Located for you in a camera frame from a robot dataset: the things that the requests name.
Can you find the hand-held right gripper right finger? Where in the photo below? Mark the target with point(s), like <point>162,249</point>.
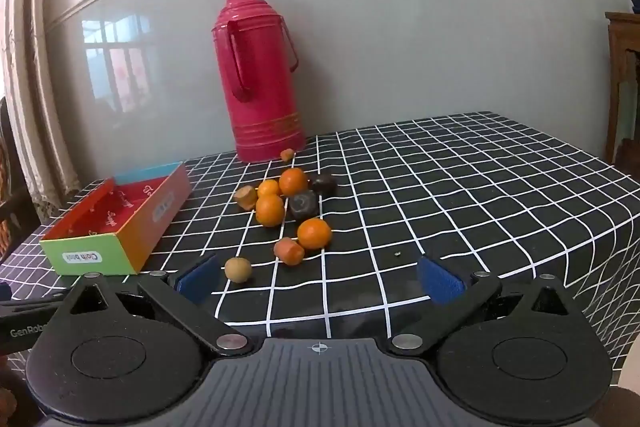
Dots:
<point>440,281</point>

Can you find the brown wooden cabinet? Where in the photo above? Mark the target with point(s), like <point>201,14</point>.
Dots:
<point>625,72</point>

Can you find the tan round longan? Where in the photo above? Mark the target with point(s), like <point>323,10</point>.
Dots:
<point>237,269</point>

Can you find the colourful cardboard box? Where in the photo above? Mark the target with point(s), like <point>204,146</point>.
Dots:
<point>150,207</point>

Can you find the dark brown water chestnut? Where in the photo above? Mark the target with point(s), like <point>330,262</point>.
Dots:
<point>302,205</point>
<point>324,183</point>

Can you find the orange tangerine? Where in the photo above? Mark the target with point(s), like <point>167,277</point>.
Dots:
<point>268,188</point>
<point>270,210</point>
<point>293,182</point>
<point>314,233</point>

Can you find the beige curtain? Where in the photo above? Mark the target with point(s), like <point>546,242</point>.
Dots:
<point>30,57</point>

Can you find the orange carrot piece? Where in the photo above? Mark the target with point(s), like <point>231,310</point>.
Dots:
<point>289,251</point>

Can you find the black white checkered tablecloth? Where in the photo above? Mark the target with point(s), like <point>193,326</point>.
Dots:
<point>450,187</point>

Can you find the tan nut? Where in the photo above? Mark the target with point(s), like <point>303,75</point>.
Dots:
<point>246,197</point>

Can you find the small orange candy by thermos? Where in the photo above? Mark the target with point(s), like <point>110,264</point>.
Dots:
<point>287,154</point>

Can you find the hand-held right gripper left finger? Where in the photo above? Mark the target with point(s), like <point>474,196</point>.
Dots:
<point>200,281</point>

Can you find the red thermos flask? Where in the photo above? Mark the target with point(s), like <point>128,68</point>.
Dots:
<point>260,82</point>

